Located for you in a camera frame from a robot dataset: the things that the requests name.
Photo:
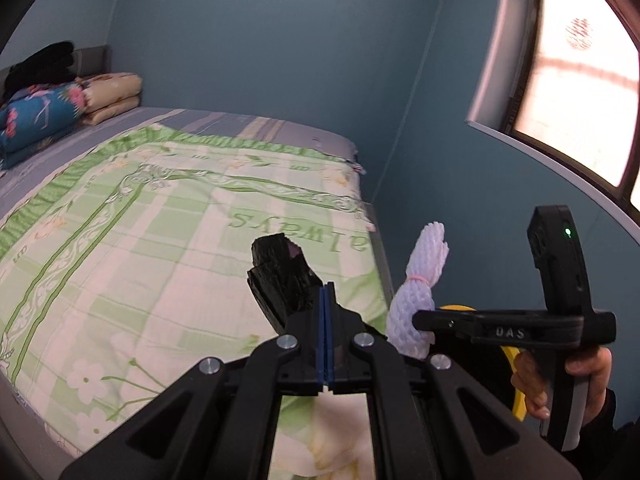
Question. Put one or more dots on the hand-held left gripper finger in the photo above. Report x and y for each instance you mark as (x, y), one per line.
(330, 330)
(320, 330)

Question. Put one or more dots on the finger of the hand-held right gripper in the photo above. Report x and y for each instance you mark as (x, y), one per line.
(440, 321)

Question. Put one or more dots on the purple foam fruit net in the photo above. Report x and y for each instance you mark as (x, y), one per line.
(410, 305)

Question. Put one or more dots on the blue floral folded quilt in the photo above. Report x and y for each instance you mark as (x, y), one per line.
(40, 115)

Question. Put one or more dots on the yellow rimmed bin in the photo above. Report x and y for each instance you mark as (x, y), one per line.
(511, 352)

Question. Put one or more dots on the beige pillows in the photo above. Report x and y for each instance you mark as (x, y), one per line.
(110, 95)

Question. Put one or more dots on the person's right forearm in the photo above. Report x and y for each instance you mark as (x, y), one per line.
(615, 440)

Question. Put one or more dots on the person's right hand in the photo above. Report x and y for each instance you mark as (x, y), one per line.
(597, 375)

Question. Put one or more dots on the green patterned blanket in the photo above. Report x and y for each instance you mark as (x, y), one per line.
(150, 235)

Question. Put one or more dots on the grey bed headboard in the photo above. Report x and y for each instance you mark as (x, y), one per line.
(92, 57)

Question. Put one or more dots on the window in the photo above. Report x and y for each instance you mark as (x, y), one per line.
(575, 85)

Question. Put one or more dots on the red window decal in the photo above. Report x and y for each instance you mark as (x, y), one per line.
(580, 32)

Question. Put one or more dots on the black clothing pile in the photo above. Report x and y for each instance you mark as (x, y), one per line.
(40, 67)

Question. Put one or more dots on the small black plastic bag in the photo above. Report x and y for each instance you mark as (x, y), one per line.
(280, 270)

